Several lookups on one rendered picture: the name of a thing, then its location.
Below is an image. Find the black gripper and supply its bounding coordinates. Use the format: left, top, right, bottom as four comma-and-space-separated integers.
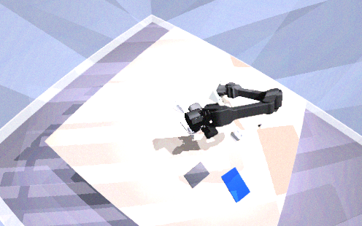
188, 102, 219, 140

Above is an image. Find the blue rectangular block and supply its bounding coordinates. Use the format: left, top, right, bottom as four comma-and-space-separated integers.
221, 168, 250, 203

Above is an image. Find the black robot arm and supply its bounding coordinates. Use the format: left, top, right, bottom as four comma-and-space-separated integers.
185, 82, 283, 133

